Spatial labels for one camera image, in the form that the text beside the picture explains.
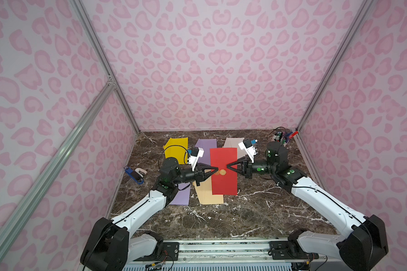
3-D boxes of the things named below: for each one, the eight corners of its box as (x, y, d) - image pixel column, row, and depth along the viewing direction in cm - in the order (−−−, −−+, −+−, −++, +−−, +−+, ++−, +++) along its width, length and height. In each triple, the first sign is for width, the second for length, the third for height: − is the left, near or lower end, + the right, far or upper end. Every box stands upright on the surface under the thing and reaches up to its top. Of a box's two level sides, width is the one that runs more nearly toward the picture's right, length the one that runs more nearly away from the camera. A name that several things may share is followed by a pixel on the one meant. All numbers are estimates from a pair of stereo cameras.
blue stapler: (121, 175, 101) (119, 172, 98) (131, 165, 105) (129, 162, 102) (141, 185, 96) (139, 182, 93) (150, 174, 101) (148, 171, 98)
